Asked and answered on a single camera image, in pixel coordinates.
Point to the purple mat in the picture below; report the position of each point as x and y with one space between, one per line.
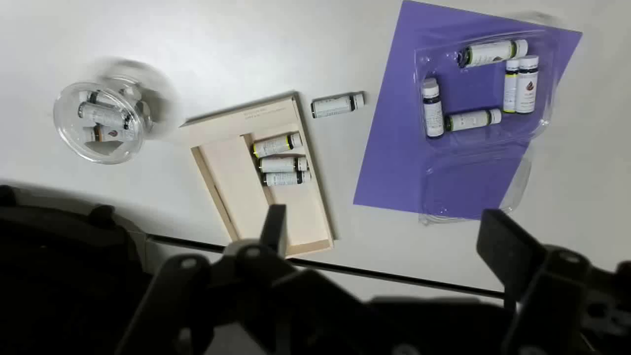
395 130

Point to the light wooden tray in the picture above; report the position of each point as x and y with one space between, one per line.
237 177

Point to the clear round plastic bowl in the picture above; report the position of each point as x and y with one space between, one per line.
119 149

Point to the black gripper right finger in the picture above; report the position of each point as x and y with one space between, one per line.
509 248

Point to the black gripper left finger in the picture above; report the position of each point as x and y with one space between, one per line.
273 228

